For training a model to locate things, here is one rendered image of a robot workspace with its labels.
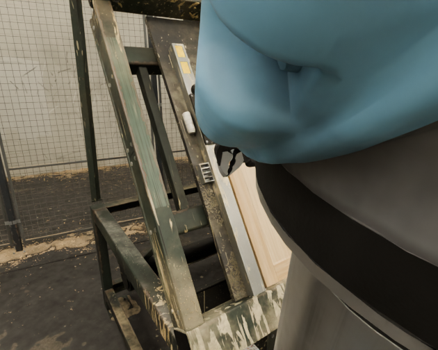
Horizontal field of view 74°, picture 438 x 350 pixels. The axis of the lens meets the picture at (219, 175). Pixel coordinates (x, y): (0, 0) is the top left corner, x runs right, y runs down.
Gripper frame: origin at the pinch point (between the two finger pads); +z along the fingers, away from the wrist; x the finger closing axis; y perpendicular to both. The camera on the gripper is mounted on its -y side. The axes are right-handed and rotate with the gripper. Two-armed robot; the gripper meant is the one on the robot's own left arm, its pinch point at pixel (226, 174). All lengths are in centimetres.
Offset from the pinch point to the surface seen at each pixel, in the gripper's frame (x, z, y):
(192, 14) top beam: -18, -8, 84
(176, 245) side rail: 8.6, 29.9, 2.0
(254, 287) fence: -15.1, 42.5, -12.2
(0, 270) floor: 111, 221, 125
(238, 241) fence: -13.0, 34.9, 1.2
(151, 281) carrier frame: 12, 70, 11
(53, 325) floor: 65, 180, 50
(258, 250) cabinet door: -21.5, 40.1, -1.4
